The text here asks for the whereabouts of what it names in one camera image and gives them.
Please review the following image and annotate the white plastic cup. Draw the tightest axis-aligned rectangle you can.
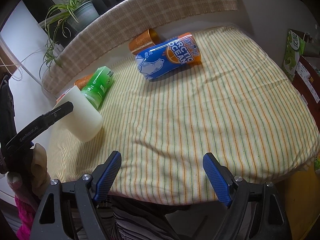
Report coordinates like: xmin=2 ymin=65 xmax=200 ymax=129
xmin=54 ymin=86 xmax=103 ymax=142

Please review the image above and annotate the green plastic cup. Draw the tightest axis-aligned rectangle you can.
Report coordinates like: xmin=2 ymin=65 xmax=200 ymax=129
xmin=81 ymin=66 xmax=114 ymax=109

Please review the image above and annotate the copper metallic cup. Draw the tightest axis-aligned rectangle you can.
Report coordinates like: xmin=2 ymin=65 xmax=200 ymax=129
xmin=74 ymin=74 xmax=93 ymax=90

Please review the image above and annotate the orange paper cup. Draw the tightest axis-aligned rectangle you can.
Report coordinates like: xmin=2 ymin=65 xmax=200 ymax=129
xmin=129 ymin=28 xmax=161 ymax=56

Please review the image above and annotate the blue Arctic Ocean cup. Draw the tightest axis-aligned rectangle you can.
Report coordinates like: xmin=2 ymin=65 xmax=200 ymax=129
xmin=136 ymin=33 xmax=201 ymax=80

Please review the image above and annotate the gloved left hand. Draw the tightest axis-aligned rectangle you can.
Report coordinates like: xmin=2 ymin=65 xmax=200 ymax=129
xmin=6 ymin=142 xmax=52 ymax=201

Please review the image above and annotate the striped yellow table cloth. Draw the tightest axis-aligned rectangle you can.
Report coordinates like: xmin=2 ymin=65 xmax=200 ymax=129
xmin=48 ymin=27 xmax=319 ymax=205

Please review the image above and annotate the red cardboard box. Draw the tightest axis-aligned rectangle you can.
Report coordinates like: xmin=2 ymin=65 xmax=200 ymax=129
xmin=292 ymin=55 xmax=320 ymax=128

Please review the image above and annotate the green white paper bag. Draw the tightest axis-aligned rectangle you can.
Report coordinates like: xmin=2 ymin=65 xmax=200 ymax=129
xmin=281 ymin=29 xmax=312 ymax=81

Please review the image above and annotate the potted spider plant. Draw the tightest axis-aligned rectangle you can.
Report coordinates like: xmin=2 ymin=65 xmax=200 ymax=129
xmin=41 ymin=0 xmax=99 ymax=69

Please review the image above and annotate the plaid beige sill cloth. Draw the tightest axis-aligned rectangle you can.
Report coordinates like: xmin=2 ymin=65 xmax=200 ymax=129
xmin=42 ymin=0 xmax=238 ymax=95

